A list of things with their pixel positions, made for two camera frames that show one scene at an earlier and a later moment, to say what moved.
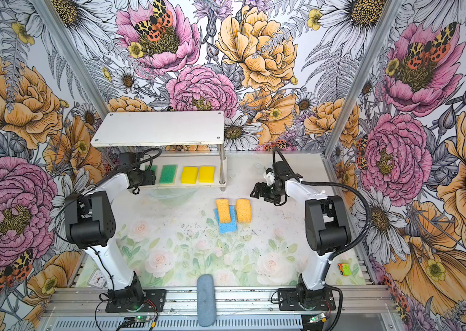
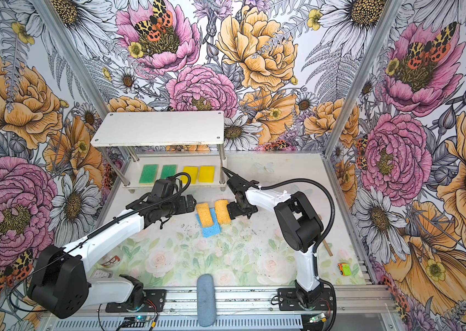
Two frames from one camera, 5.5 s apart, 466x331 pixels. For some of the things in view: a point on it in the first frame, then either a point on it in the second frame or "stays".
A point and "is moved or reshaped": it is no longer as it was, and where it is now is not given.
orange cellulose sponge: [223, 209] → [205, 214]
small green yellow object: [345, 269] stays
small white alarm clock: [97, 278] stays
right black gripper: [260, 189] → [234, 211]
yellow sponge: [207, 174] stays
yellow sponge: [189, 175] stays
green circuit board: [138, 321] stays
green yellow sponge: [168, 174] stays
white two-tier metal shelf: [191, 169] stays
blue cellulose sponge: [226, 227] → [215, 229]
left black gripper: [149, 178] → [183, 209]
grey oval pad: [206, 301] stays
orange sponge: [243, 210] is moved or reshaped
